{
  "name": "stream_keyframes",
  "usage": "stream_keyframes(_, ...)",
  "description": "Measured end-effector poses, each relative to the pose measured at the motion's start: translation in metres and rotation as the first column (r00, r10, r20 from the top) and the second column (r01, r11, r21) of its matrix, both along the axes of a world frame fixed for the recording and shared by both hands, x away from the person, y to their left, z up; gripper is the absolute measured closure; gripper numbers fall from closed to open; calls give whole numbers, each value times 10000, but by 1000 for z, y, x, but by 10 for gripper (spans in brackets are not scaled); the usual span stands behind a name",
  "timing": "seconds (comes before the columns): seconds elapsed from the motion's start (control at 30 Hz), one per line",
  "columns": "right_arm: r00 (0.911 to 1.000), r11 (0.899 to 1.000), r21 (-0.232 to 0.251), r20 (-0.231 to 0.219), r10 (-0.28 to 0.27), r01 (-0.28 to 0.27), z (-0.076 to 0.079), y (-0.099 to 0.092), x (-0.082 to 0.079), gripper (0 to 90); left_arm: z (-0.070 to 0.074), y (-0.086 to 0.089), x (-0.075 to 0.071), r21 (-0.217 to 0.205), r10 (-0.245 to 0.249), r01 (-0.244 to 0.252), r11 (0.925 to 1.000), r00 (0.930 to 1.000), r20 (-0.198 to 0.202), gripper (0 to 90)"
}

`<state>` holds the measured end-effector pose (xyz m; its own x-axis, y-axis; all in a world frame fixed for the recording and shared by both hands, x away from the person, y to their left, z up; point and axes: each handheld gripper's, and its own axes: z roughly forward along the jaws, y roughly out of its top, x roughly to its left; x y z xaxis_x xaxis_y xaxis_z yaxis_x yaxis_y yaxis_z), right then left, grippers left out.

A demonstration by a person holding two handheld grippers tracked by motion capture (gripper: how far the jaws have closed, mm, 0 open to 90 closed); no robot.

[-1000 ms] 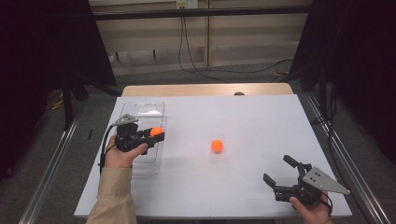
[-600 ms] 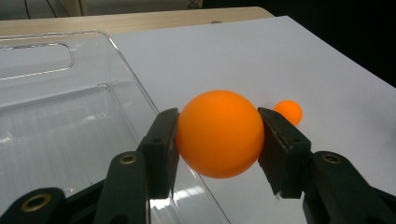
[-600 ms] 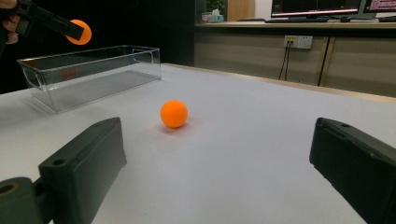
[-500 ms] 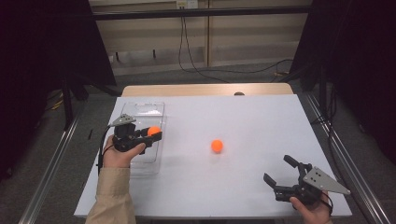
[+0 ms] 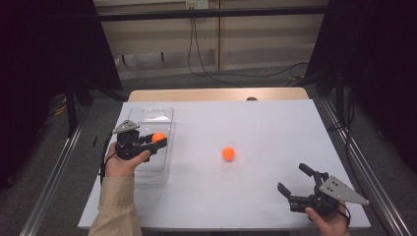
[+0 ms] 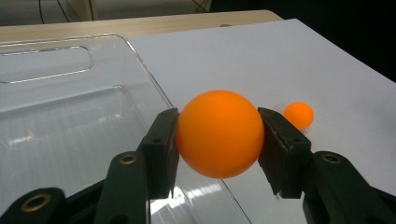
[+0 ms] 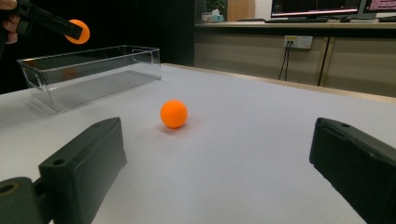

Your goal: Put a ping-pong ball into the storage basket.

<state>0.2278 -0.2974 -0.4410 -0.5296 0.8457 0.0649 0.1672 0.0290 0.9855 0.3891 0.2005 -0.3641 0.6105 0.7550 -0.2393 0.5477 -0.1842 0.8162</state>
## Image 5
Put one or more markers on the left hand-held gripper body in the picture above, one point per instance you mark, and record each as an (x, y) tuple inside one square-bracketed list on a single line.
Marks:
[(131, 146)]

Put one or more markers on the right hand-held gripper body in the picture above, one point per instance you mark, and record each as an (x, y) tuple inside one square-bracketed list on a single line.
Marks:
[(327, 196)]

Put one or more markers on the orange ball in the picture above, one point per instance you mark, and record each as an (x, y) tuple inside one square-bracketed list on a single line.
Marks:
[(159, 136), (228, 153)]

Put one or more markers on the clear plastic tray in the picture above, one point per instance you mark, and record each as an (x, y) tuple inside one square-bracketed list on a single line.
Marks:
[(152, 118)]

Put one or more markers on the person's left hand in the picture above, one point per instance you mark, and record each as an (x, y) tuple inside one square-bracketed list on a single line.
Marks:
[(119, 167)]

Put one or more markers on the person's right hand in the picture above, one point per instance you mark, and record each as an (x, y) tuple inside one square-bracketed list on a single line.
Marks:
[(331, 226)]

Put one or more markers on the small black stick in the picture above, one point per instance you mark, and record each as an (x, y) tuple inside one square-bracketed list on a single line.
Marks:
[(95, 141)]

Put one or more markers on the white board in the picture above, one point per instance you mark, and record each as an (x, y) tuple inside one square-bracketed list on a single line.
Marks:
[(262, 131)]

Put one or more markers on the wooden table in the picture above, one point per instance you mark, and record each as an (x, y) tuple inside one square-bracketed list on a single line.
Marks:
[(196, 94)]

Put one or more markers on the black stand leg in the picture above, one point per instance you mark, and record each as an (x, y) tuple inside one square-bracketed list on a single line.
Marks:
[(71, 111)]

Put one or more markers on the black curtain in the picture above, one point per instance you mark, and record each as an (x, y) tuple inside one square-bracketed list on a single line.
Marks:
[(32, 65), (377, 65)]

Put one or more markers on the black metal bar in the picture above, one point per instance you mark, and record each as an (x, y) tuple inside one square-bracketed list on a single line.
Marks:
[(213, 13)]

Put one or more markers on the aluminium rail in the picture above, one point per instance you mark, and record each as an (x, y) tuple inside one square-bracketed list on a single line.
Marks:
[(49, 187), (360, 164)]

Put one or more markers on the white wall socket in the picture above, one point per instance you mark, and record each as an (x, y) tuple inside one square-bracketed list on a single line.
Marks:
[(196, 4)]

